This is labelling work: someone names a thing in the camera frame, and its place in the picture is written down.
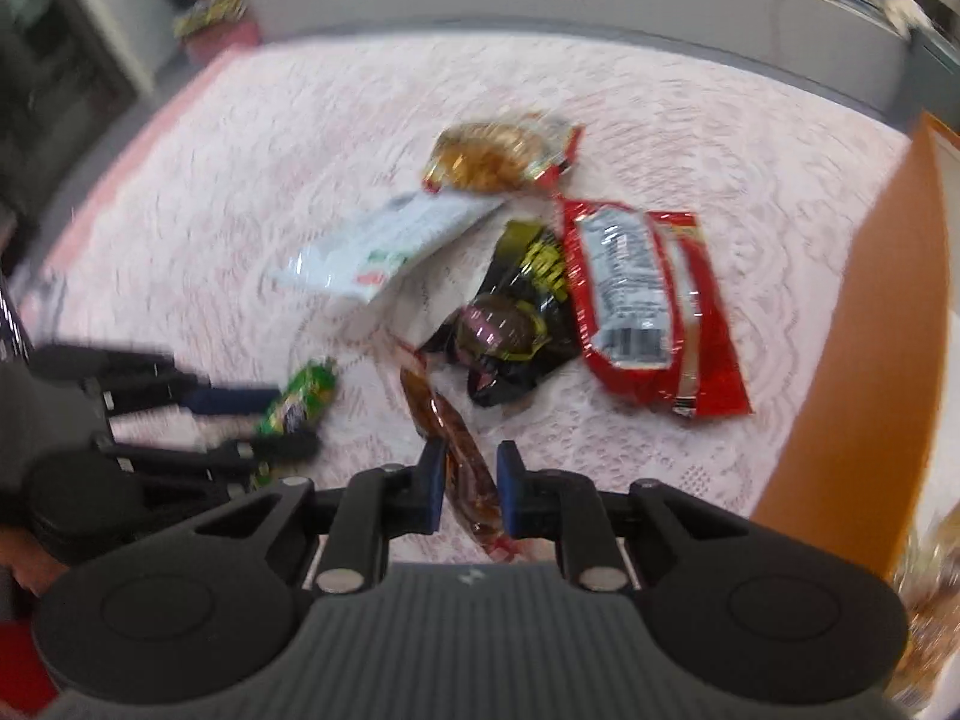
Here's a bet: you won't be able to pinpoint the clear peanut packet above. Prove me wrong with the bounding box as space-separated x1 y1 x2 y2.
889 517 960 713

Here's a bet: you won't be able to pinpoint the pink plastic basket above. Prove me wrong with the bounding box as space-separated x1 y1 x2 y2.
180 19 263 68

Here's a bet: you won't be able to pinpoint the black yellow snack packets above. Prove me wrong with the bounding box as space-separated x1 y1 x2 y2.
172 0 248 35

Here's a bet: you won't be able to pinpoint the red clothing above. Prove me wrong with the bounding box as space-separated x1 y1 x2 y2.
0 615 61 720

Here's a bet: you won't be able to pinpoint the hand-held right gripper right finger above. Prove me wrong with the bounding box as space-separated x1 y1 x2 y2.
497 441 745 593

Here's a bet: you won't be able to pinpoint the white packet with green label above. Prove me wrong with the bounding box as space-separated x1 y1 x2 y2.
274 191 507 305

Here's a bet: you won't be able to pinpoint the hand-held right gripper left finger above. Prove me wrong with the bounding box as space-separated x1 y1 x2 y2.
191 436 451 593

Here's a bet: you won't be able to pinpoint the yellow red chips packet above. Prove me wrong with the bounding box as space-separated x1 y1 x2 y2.
420 111 584 196

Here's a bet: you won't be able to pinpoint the black white-dotted object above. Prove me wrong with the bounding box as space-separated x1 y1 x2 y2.
0 270 35 368

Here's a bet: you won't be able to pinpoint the black packet with yellow print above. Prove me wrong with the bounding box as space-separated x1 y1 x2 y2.
420 219 582 407

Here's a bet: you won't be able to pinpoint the brown meat snack packet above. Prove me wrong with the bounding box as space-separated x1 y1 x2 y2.
397 364 530 563

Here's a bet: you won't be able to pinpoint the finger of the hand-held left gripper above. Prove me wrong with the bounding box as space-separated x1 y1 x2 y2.
34 347 282 421
100 430 321 494

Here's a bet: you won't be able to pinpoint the green sausage packet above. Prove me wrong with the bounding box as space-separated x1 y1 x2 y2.
255 360 338 440

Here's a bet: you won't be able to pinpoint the red packet with white label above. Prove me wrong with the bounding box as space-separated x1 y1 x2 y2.
559 197 753 419

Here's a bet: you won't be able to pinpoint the white lace tablecloth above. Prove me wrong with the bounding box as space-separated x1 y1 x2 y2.
15 34 912 563

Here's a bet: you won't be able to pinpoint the grey marble television console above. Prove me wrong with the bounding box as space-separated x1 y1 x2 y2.
247 0 960 128

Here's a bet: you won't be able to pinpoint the orange cardboard box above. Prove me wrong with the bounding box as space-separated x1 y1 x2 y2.
750 111 960 578

